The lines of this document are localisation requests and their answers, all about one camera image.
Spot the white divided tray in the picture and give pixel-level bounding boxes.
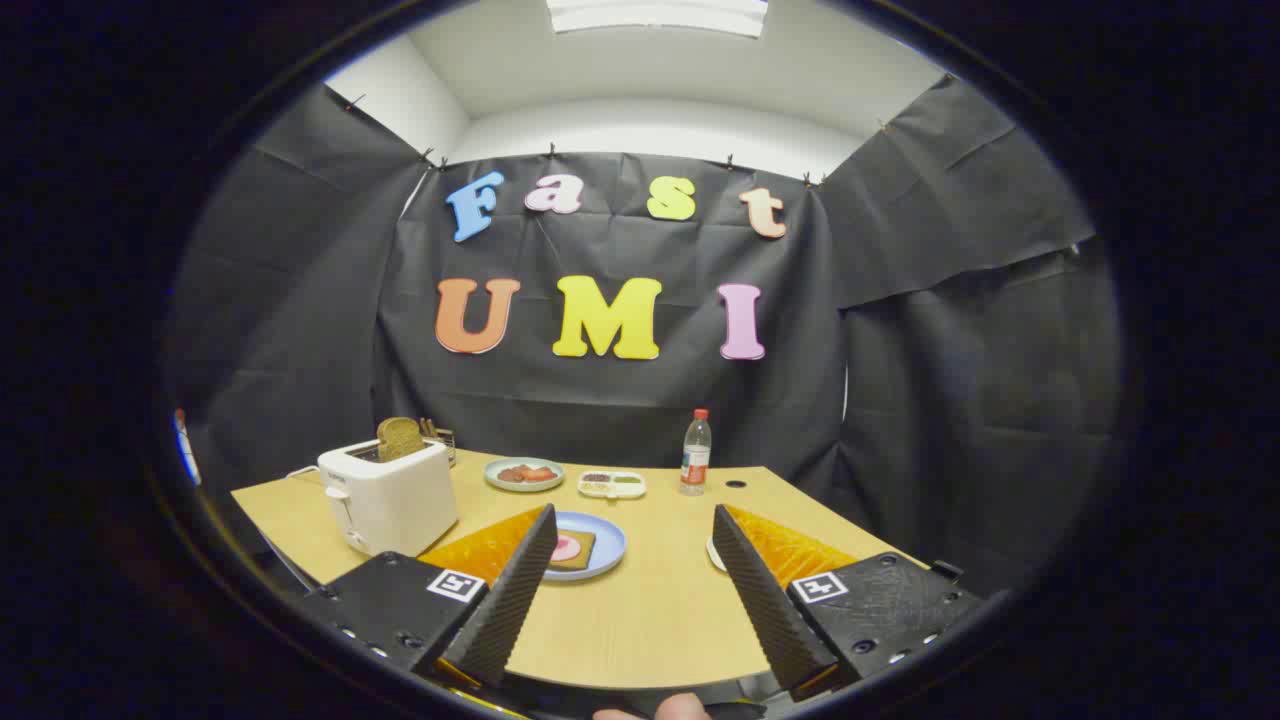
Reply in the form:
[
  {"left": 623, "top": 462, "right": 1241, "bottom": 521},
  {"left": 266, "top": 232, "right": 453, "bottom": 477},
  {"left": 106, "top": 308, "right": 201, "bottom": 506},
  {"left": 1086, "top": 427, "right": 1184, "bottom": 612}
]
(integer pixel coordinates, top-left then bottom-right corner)
[{"left": 577, "top": 470, "right": 647, "bottom": 500}]

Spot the blue plate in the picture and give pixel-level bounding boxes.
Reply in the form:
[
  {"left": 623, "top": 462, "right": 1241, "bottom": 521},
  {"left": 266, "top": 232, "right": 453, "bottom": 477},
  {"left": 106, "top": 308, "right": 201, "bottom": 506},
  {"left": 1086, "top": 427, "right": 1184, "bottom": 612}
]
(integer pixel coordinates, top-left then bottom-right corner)
[{"left": 545, "top": 511, "right": 627, "bottom": 582}]

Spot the black backdrop cloth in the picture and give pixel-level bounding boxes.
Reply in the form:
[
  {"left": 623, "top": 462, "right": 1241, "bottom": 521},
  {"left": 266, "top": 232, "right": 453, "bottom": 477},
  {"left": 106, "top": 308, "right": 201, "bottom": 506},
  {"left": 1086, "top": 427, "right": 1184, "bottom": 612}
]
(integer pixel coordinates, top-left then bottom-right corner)
[{"left": 165, "top": 75, "right": 1126, "bottom": 601}]

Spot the clear red-capped water bottle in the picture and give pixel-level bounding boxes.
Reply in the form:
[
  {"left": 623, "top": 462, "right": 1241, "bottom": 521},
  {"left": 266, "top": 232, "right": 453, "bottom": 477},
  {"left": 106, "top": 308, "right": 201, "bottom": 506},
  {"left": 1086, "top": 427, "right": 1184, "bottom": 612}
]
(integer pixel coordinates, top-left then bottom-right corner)
[{"left": 679, "top": 408, "right": 713, "bottom": 497}]

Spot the pale green plate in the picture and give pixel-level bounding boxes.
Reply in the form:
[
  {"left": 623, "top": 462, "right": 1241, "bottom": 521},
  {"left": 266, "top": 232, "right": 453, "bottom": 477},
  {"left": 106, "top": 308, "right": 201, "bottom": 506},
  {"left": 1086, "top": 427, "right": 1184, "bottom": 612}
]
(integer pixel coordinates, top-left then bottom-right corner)
[{"left": 484, "top": 457, "right": 565, "bottom": 493}]

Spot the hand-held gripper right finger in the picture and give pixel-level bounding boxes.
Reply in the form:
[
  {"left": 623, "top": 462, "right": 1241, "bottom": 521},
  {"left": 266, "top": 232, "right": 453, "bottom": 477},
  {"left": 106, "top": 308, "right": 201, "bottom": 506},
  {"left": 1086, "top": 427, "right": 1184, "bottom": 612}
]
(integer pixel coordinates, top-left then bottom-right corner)
[{"left": 712, "top": 503, "right": 986, "bottom": 703}]

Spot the red white blue object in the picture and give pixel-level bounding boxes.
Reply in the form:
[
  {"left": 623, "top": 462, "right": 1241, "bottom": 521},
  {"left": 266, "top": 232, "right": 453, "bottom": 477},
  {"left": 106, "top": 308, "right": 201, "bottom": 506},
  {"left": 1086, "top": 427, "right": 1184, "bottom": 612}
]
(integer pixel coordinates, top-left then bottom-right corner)
[{"left": 172, "top": 408, "right": 203, "bottom": 487}]

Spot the white toaster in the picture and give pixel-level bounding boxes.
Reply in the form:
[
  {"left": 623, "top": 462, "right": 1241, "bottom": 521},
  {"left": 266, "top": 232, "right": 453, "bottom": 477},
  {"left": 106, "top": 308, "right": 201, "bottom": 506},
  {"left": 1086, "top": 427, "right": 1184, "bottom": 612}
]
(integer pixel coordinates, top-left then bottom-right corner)
[{"left": 317, "top": 437, "right": 459, "bottom": 558}]

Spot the toasted bread slice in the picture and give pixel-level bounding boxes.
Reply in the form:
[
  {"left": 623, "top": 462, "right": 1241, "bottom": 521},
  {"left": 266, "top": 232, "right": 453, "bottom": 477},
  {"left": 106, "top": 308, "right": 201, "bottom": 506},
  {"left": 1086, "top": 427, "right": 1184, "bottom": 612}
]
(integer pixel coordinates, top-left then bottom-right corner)
[{"left": 550, "top": 528, "right": 597, "bottom": 572}]

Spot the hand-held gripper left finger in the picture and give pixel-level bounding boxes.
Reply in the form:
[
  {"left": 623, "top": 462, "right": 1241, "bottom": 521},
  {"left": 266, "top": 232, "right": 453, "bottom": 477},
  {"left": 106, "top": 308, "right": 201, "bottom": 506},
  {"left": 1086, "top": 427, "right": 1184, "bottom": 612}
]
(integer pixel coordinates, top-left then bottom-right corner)
[{"left": 300, "top": 503, "right": 559, "bottom": 691}]

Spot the clear glass utensil holder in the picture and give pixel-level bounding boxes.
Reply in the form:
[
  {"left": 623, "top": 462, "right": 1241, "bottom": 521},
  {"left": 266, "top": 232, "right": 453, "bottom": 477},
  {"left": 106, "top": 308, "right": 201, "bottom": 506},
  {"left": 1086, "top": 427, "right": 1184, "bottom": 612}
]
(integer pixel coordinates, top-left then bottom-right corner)
[{"left": 420, "top": 418, "right": 458, "bottom": 468}]

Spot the ceiling light panel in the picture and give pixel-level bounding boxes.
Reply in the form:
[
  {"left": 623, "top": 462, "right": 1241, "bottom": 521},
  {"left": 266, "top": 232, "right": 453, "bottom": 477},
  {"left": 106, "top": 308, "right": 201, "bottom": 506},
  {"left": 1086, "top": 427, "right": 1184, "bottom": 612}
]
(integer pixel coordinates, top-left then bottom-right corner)
[{"left": 545, "top": 0, "right": 769, "bottom": 39}]

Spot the brown bread slice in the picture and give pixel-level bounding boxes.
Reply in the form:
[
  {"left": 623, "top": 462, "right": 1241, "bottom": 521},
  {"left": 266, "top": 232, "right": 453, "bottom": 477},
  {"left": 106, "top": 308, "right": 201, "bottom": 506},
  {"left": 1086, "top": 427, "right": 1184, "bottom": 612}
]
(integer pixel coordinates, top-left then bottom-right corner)
[{"left": 376, "top": 417, "right": 425, "bottom": 463}]

